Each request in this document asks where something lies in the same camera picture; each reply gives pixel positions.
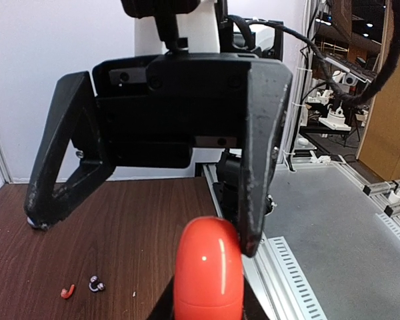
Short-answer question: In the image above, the red earbud charging case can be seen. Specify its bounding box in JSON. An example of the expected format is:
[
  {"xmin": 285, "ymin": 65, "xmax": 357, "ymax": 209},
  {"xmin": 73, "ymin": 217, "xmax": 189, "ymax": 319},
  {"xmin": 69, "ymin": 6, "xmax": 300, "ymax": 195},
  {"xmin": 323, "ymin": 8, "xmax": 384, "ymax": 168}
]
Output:
[{"xmin": 173, "ymin": 216, "xmax": 244, "ymax": 319}]

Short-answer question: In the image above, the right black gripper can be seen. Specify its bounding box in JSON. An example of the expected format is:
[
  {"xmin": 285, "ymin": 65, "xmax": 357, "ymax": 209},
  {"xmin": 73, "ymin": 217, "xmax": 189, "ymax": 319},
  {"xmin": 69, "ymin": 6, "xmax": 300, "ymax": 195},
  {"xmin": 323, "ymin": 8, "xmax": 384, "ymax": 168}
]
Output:
[{"xmin": 92, "ymin": 54, "xmax": 293, "ymax": 257}]

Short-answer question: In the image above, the red ear hook piece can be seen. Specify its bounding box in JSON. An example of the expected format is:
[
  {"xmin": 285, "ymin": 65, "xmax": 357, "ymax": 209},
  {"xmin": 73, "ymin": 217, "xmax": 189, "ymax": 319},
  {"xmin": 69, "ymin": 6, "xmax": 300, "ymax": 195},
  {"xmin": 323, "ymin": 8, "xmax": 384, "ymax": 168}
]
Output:
[{"xmin": 60, "ymin": 284, "xmax": 75, "ymax": 299}]

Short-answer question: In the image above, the purple earbud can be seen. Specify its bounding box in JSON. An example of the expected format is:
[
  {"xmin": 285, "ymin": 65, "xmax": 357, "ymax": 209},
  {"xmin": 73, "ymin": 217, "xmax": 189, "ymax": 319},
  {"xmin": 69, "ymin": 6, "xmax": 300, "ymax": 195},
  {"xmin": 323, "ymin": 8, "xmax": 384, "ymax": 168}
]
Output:
[{"xmin": 89, "ymin": 275, "xmax": 105, "ymax": 293}]

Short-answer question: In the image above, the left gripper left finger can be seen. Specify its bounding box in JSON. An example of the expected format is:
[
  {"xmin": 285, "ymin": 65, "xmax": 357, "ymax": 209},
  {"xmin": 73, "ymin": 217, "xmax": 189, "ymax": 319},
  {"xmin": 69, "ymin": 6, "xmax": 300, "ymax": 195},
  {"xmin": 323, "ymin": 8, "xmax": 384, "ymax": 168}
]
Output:
[{"xmin": 148, "ymin": 277, "xmax": 175, "ymax": 320}]

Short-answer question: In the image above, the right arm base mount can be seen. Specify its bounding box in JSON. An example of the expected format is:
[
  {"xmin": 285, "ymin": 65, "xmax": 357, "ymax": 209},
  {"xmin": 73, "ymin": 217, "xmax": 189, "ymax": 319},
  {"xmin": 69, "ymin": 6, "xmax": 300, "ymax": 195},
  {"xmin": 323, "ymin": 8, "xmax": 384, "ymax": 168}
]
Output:
[{"xmin": 213, "ymin": 148, "xmax": 241, "ymax": 225}]

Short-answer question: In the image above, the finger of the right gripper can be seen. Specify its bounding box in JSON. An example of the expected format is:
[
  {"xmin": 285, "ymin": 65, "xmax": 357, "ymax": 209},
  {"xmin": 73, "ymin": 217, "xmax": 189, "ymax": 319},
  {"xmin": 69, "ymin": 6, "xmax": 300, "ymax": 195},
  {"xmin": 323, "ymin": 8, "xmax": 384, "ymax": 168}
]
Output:
[{"xmin": 24, "ymin": 71, "xmax": 115, "ymax": 230}]

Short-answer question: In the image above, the front aluminium rail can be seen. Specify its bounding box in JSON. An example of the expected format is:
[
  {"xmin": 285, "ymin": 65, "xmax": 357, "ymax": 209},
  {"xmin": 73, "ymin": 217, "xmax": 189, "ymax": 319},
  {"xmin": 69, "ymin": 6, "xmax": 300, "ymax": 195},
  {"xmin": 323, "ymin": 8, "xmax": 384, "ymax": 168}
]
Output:
[{"xmin": 201, "ymin": 163, "xmax": 327, "ymax": 320}]

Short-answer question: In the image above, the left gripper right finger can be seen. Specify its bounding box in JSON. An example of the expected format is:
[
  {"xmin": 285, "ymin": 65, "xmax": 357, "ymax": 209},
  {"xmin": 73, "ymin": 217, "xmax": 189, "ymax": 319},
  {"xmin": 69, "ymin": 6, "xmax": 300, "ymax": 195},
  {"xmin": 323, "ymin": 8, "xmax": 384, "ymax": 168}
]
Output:
[{"xmin": 243, "ymin": 283, "xmax": 269, "ymax": 320}]

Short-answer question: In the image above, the right black camera cable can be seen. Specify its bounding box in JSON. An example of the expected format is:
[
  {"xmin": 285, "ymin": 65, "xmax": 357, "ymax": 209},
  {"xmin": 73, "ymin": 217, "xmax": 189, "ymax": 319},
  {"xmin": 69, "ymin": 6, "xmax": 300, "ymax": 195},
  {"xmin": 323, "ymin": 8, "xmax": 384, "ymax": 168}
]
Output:
[{"xmin": 229, "ymin": 0, "xmax": 400, "ymax": 107}]

